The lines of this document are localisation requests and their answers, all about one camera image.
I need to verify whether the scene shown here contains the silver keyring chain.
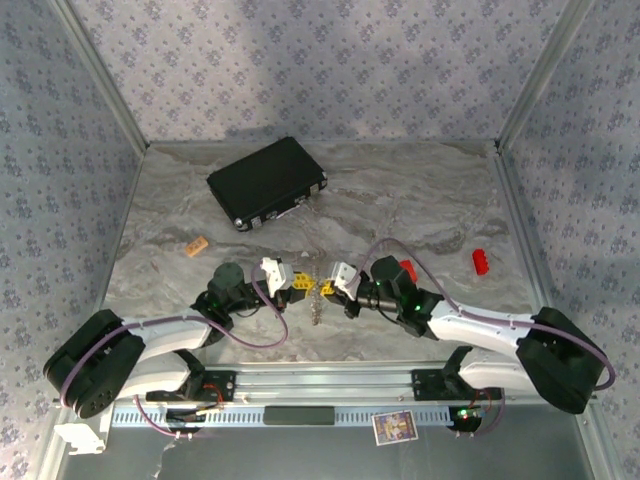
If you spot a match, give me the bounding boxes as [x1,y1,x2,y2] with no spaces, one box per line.
[306,264,327,327]

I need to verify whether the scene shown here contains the small wooden block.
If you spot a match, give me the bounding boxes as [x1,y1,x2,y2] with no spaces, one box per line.
[184,236,210,260]

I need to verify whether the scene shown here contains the black hard case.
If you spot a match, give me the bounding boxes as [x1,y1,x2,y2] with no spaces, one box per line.
[207,136,329,233]

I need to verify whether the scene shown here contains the black rectangular pad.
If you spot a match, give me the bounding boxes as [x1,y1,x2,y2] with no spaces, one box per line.
[264,406,335,427]

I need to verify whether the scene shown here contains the colourful picture card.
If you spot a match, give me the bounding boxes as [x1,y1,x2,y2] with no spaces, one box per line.
[371,409,419,446]

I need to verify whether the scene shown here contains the black base electronics board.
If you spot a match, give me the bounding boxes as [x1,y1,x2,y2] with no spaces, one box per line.
[164,407,224,434]
[448,405,487,432]

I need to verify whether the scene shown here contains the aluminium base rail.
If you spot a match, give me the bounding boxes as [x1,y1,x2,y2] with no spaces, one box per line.
[202,367,481,404]

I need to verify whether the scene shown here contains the aluminium table edge rail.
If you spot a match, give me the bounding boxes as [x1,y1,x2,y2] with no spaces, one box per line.
[493,142,626,480]
[37,144,150,480]

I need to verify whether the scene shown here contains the slotted grey cable duct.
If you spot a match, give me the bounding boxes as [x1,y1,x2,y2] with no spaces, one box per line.
[110,403,484,429]

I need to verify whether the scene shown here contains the grey metal base plate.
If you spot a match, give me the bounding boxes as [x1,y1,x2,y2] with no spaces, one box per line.
[49,424,599,480]

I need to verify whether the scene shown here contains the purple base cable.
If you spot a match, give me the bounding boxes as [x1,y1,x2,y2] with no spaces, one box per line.
[457,388,507,439]
[134,393,199,440]

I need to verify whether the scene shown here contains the white plastic bracket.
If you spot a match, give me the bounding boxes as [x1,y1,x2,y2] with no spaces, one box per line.
[53,422,109,456]

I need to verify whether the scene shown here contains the aluminium frame post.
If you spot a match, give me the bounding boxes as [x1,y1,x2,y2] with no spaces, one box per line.
[49,0,150,151]
[494,0,596,151]

